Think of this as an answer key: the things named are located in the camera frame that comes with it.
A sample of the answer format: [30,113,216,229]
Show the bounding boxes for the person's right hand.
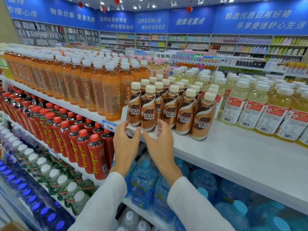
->
[142,119,183,188]

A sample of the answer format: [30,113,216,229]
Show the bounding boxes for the person's left hand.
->
[111,121,141,177]

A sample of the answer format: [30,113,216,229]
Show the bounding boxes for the white plastic shelf divider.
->
[120,103,160,140]

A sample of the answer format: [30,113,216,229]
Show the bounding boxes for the person's left forearm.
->
[67,172,128,231]

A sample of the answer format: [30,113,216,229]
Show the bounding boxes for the person's right forearm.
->
[167,176,237,231]

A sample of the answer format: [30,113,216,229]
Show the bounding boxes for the blue white price tag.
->
[102,120,117,133]

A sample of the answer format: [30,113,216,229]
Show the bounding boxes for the group of brown coffee bottles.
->
[128,74,217,141]

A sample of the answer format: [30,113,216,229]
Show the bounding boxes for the rows of orange tea bottles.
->
[3,47,151,122]

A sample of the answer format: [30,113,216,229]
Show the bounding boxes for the rows of red cap tea bottles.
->
[0,85,115,181]

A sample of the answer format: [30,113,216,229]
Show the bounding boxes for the group of pink cap bottles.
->
[129,55,172,80]

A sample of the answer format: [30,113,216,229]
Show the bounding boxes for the group of clear white cap bottles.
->
[115,209,159,231]

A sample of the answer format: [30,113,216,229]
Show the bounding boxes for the group of large blue water jugs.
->
[125,153,308,231]

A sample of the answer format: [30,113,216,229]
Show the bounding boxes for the rows of green bottles white caps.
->
[0,125,97,216]

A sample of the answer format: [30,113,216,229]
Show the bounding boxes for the white metal shelf rack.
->
[0,74,308,231]

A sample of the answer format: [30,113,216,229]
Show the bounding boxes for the aisle shelf with assorted goods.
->
[135,48,308,78]

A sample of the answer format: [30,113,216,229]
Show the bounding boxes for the rows of pale yellow drink bottles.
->
[168,66,308,148]

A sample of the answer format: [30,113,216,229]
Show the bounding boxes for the rows of blue cap bottles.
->
[0,156,75,231]

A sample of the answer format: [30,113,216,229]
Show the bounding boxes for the group of yellow green bottles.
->
[0,43,13,80]

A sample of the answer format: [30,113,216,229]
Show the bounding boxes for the brown cardboard box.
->
[0,221,27,231]

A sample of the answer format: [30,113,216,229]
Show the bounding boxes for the wall shelves with packaged goods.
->
[13,19,308,63]

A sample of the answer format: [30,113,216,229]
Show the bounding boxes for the blue wall banner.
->
[4,0,308,36]

